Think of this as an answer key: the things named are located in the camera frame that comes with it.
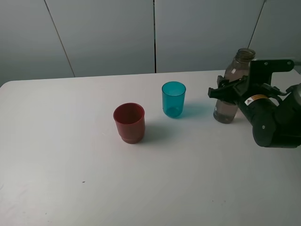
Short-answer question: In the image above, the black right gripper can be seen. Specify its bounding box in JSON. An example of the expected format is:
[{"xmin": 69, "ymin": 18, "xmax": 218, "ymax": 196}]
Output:
[{"xmin": 208, "ymin": 75, "xmax": 282, "ymax": 125}]

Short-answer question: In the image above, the clear brown plastic bottle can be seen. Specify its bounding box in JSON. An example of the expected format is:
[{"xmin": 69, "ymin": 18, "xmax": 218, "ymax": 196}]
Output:
[{"xmin": 213, "ymin": 48, "xmax": 255, "ymax": 124}]

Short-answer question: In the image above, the blue translucent plastic cup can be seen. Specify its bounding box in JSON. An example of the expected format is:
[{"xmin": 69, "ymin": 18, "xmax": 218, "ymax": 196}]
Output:
[{"xmin": 162, "ymin": 81, "xmax": 186, "ymax": 118}]

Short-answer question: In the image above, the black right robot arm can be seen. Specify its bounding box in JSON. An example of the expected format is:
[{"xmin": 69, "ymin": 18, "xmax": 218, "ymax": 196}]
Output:
[{"xmin": 208, "ymin": 76, "xmax": 301, "ymax": 148}]

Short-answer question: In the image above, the red plastic cup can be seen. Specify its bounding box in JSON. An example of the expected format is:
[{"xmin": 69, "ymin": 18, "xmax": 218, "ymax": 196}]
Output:
[{"xmin": 113, "ymin": 103, "xmax": 145, "ymax": 144}]

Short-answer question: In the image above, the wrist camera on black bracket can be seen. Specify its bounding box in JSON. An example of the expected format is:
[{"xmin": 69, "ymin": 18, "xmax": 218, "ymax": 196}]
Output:
[{"xmin": 247, "ymin": 59, "xmax": 294, "ymax": 87}]

